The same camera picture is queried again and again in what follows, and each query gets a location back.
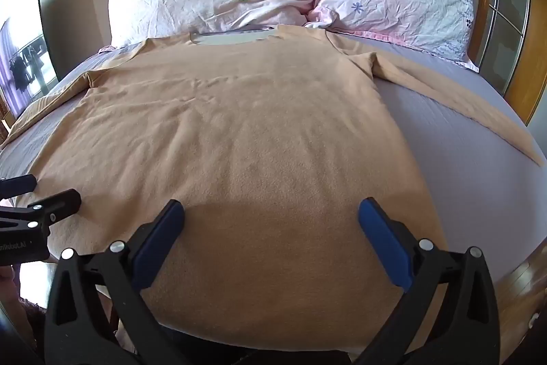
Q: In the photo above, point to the lavender bed sheet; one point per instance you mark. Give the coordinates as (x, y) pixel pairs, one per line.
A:
(461, 159)

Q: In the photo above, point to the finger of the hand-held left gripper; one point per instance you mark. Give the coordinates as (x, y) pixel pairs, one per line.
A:
(19, 184)
(60, 204)

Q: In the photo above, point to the tan long-sleeve shirt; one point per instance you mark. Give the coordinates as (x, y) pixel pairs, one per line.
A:
(239, 159)

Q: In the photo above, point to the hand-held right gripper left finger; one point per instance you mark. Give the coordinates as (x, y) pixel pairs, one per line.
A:
(154, 243)

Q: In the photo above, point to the wooden headboard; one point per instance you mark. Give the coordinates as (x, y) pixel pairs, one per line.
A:
(504, 18)

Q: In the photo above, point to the window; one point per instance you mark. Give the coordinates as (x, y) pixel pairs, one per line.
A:
(25, 61)

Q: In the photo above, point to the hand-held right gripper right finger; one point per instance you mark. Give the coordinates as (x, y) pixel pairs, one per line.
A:
(384, 243)

